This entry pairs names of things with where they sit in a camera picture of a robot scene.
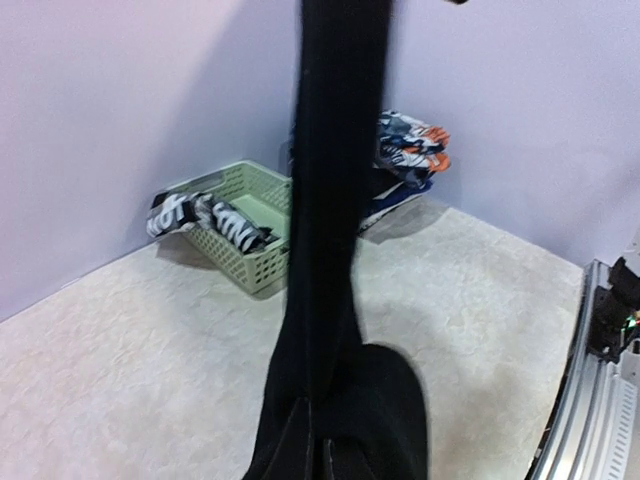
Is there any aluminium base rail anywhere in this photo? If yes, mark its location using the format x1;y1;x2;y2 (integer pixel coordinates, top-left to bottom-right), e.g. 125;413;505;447
527;259;639;480

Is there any orange blue patterned folded garment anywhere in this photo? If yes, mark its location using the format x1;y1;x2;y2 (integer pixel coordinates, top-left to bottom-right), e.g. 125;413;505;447
374;110;451;188

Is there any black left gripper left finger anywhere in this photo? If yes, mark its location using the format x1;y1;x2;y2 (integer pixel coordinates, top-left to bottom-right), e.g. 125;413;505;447
264;399;315;480

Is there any dark folded clothes stack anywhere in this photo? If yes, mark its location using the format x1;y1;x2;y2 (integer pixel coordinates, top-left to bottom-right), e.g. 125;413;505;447
359;169;432;233

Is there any black t-shirt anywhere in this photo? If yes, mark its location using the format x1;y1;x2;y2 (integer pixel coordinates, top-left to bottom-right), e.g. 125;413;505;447
246;1;429;479

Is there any pale green plastic laundry basket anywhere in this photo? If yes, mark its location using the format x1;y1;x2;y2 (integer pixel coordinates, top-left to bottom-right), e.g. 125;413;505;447
146;160;291;295

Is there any black white patterned garment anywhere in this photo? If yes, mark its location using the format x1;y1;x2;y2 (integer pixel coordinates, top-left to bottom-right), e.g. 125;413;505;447
146;191;280;255

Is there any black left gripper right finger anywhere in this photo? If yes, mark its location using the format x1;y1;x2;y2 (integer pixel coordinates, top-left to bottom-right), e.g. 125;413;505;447
322;437;376;480

